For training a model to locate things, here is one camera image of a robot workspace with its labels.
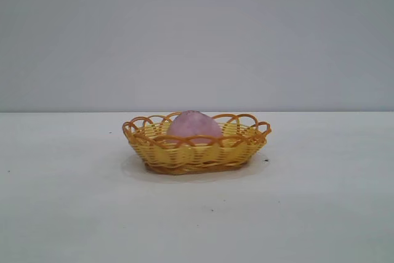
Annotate yellow woven wicker basket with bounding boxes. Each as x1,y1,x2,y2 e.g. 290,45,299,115
121,111,274,175

